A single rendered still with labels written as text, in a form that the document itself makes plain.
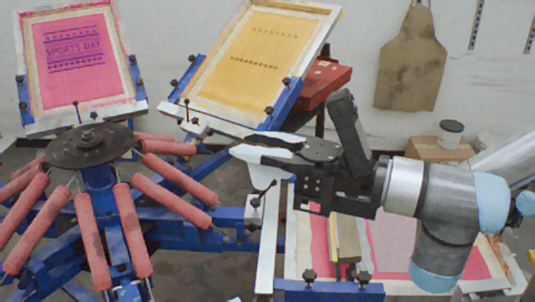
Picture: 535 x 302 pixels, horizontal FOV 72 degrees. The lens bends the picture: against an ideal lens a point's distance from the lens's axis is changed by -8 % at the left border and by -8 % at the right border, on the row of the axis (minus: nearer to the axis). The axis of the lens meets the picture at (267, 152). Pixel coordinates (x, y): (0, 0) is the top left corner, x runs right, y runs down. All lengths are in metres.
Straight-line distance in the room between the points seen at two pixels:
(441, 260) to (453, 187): 0.11
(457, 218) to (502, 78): 3.21
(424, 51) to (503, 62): 0.71
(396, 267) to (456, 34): 2.34
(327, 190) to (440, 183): 0.14
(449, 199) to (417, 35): 2.79
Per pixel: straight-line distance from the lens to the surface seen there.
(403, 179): 0.51
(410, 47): 3.28
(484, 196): 0.52
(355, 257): 1.27
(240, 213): 1.42
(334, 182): 0.52
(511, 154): 0.64
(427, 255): 0.58
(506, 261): 1.53
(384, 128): 3.57
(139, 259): 1.25
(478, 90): 3.66
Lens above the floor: 1.97
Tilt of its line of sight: 32 degrees down
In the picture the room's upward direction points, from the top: straight up
